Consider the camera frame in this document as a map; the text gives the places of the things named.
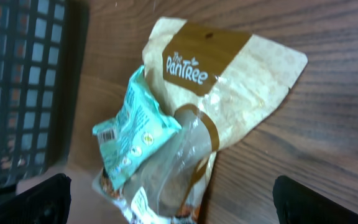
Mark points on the teal wipes packet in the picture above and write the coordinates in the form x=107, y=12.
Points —
x=138, y=130

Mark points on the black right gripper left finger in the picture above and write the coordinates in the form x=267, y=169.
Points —
x=47, y=202

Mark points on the grey plastic basket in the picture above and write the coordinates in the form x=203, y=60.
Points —
x=42, y=44

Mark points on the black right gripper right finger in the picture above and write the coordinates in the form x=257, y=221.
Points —
x=297, y=204

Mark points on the brown PaniTree snack pouch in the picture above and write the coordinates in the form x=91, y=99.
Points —
x=219, y=85

